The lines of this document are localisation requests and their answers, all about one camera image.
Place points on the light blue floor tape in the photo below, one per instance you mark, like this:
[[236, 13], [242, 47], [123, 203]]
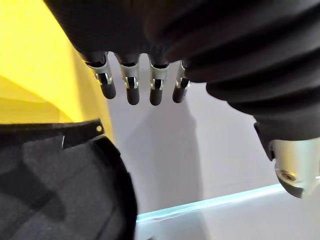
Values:
[[207, 201]]

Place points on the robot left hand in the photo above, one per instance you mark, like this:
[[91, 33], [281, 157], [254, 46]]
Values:
[[225, 37]]

